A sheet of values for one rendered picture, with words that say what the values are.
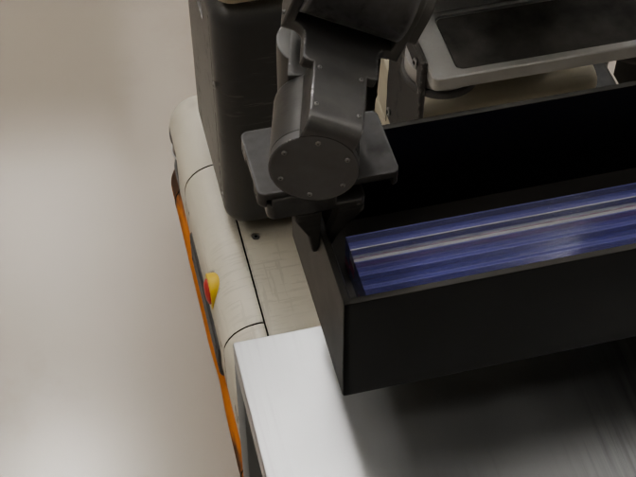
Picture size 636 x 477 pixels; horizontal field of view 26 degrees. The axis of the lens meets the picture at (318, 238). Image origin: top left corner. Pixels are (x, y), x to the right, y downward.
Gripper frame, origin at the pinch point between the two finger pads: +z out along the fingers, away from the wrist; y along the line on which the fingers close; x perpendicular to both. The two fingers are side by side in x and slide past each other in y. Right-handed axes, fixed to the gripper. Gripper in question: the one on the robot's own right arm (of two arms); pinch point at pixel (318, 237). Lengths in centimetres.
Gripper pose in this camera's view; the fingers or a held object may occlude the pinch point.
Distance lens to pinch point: 104.9
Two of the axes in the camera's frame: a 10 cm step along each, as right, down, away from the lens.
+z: 0.0, 6.7, 7.5
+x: -2.4, -7.2, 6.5
